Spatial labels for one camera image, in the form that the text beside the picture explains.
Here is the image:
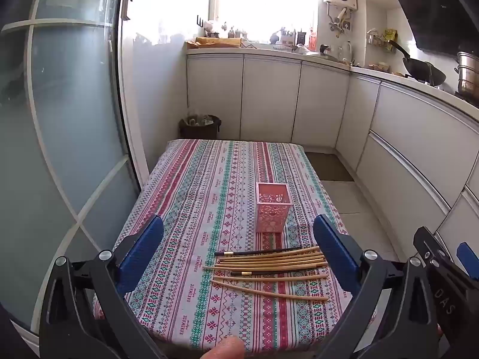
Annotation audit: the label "brown floor mat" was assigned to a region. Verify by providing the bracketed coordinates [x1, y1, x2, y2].
[305, 152, 354, 182]

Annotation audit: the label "striped patterned tablecloth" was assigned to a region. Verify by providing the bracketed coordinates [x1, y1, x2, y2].
[93, 139, 378, 352]

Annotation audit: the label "row of wooden chopsticks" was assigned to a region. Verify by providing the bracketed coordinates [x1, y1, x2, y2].
[203, 246, 330, 302]

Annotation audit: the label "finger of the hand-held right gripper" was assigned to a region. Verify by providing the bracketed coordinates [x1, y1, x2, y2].
[457, 242, 479, 281]

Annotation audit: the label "dark trash bin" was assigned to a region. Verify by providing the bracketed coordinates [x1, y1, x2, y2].
[179, 114, 222, 140]

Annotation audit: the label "seasoning bottle caddy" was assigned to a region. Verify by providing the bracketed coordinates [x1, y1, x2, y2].
[280, 27, 308, 46]

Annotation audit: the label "black range hood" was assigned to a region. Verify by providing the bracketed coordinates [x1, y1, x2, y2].
[382, 0, 479, 57]

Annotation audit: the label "white kitchen base cabinets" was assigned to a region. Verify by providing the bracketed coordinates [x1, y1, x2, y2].
[186, 48, 479, 257]

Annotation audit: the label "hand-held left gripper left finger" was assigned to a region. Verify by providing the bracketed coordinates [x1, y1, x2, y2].
[39, 215, 168, 359]

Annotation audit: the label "steel stock pot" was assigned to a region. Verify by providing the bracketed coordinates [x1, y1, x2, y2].
[454, 51, 479, 98]

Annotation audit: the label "bright kitchen window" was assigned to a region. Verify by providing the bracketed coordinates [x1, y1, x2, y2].
[210, 0, 324, 43]

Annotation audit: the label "frosted glass sliding door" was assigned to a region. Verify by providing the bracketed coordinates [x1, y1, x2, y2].
[0, 0, 150, 345]

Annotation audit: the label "black wok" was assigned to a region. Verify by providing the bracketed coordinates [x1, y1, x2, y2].
[386, 39, 447, 86]

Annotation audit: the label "pink perforated utensil holder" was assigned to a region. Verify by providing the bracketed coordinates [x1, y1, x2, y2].
[256, 182, 292, 233]

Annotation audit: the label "person's left hand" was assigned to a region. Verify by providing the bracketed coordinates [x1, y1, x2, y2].
[204, 336, 245, 359]

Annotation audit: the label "long black chopstick gold band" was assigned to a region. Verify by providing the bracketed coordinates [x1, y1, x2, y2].
[215, 247, 303, 257]

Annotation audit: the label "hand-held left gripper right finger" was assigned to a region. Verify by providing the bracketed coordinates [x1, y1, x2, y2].
[313, 215, 439, 359]

